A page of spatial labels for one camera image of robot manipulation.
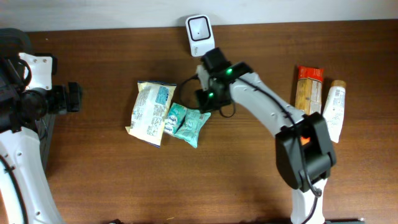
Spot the small teal tissue pack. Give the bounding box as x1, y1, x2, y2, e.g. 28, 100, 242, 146
164, 103, 188, 136

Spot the teal wipes packet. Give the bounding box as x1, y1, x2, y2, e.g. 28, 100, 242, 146
174, 109, 211, 148

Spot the cream snack bag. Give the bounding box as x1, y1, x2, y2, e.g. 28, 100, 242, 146
126, 81, 177, 147

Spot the orange spaghetti packet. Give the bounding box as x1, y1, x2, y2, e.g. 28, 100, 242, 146
295, 66, 323, 115

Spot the white tube with tan cap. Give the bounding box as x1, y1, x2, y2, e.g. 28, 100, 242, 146
323, 80, 346, 143

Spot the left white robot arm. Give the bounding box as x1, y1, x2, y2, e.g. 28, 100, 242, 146
1, 52, 82, 223

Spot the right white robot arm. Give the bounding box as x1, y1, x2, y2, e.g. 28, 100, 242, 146
195, 48, 336, 223

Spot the white barcode scanner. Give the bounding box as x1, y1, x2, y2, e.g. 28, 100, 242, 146
185, 15, 215, 57

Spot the dark grey perforated basket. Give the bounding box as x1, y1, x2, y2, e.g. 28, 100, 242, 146
0, 27, 58, 172

